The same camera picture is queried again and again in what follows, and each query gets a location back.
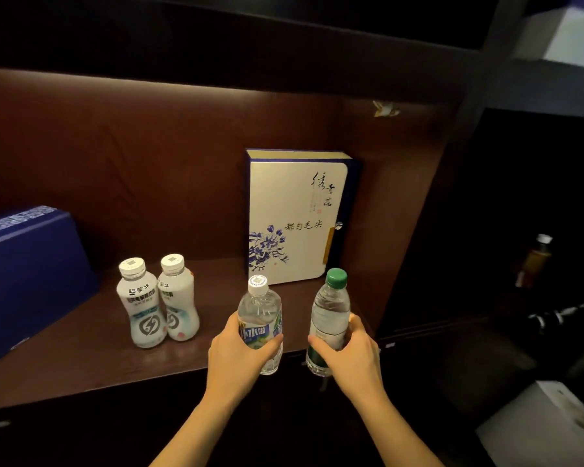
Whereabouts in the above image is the person's right hand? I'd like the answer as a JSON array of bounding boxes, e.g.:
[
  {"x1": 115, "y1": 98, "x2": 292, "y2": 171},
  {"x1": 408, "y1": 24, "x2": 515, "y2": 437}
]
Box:
[{"x1": 308, "y1": 313, "x2": 381, "y2": 403}]

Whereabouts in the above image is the person's left hand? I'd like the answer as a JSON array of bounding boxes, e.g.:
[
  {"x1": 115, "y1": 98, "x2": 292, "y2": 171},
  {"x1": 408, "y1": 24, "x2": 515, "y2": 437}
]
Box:
[{"x1": 206, "y1": 311, "x2": 284, "y2": 399}]

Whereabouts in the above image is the green-capped clear water bottle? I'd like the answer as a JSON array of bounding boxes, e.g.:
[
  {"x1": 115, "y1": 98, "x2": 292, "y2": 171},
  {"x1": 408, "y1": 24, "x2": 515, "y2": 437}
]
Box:
[{"x1": 306, "y1": 268, "x2": 351, "y2": 378}]

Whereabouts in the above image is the white-capped clear water bottle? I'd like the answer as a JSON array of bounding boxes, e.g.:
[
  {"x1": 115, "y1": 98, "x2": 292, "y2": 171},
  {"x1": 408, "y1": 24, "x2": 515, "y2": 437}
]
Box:
[{"x1": 237, "y1": 274, "x2": 283, "y2": 376}]

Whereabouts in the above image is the person's left forearm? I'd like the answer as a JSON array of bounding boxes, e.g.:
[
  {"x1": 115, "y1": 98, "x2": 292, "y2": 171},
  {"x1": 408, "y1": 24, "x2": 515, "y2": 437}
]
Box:
[{"x1": 150, "y1": 388, "x2": 244, "y2": 467}]

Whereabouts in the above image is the person's right forearm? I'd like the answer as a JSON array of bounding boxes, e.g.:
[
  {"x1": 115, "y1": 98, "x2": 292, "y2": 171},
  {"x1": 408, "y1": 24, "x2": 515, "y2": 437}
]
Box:
[{"x1": 347, "y1": 388, "x2": 444, "y2": 467}]

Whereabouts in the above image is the white drink bottle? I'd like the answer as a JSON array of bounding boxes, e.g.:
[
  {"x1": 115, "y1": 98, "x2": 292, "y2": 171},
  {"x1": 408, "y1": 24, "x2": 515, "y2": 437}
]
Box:
[
  {"x1": 116, "y1": 257, "x2": 168, "y2": 349},
  {"x1": 157, "y1": 254, "x2": 200, "y2": 342}
]

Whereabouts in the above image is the white floral gift box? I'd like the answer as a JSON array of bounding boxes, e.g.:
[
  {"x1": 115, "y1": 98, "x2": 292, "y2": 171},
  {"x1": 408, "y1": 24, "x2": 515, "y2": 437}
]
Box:
[{"x1": 246, "y1": 149, "x2": 362, "y2": 286}]

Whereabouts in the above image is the dark wooden shelf unit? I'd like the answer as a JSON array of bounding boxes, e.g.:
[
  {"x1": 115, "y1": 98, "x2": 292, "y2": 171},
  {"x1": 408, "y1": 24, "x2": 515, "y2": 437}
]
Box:
[{"x1": 0, "y1": 0, "x2": 526, "y2": 467}]

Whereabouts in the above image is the amber drink bottle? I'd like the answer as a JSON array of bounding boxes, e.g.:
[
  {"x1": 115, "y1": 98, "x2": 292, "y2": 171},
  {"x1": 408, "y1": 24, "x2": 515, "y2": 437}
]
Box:
[{"x1": 516, "y1": 233, "x2": 554, "y2": 289}]

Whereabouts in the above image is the white cardboard box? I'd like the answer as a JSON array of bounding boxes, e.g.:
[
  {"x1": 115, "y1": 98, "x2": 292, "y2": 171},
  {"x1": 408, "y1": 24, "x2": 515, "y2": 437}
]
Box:
[{"x1": 476, "y1": 380, "x2": 584, "y2": 467}]

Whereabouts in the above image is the dark blue gift box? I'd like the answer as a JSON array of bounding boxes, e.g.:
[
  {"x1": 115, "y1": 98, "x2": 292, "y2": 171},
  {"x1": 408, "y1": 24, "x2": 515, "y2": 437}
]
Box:
[{"x1": 0, "y1": 205, "x2": 99, "y2": 371}]

